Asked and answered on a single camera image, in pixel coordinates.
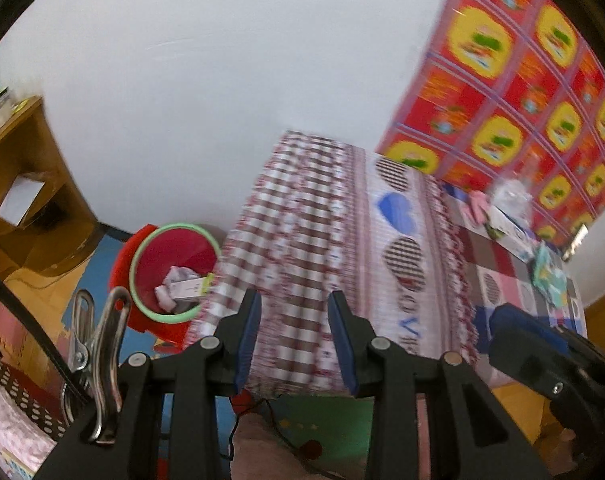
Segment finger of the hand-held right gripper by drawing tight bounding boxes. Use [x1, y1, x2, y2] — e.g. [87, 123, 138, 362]
[487, 332, 591, 402]
[489, 302, 569, 357]

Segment teal tissue pack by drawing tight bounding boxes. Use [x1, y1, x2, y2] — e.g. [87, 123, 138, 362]
[530, 244, 569, 307]

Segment red floral wall cloth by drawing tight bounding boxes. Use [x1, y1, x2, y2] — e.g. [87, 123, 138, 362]
[375, 0, 605, 261]

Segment white box with circle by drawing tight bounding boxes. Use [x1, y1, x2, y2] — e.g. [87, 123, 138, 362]
[485, 205, 536, 262]

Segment black cable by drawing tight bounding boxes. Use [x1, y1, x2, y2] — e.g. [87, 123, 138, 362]
[0, 265, 90, 406]

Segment metal spring clip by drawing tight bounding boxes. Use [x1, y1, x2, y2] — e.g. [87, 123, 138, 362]
[62, 286, 133, 445]

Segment red plastic basin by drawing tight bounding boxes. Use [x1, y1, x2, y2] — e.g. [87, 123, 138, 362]
[110, 225, 193, 348]

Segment clear plastic bag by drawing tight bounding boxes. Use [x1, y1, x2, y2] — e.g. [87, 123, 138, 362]
[491, 172, 536, 221]

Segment black polka dot cloth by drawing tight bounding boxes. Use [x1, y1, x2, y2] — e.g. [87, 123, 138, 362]
[0, 345, 68, 443]

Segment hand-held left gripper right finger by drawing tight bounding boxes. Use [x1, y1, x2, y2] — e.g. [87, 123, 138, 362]
[327, 290, 548, 480]

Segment red checked bedsheet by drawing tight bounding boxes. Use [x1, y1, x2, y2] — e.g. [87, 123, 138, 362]
[185, 130, 588, 396]

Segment wooden desk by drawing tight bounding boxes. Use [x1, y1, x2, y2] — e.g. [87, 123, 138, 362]
[0, 95, 100, 276]

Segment foam puzzle floor mats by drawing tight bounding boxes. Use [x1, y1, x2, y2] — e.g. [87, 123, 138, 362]
[0, 240, 378, 480]

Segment red bin with green rim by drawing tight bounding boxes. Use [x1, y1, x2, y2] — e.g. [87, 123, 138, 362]
[132, 223, 222, 323]

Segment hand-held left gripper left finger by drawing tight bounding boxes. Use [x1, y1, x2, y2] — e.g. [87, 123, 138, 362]
[32, 288, 262, 480]

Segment thin black cord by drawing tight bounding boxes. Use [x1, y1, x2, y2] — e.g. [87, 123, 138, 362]
[227, 397, 333, 480]

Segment pink patterned cloth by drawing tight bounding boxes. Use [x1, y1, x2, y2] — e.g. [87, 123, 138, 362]
[0, 360, 58, 476]

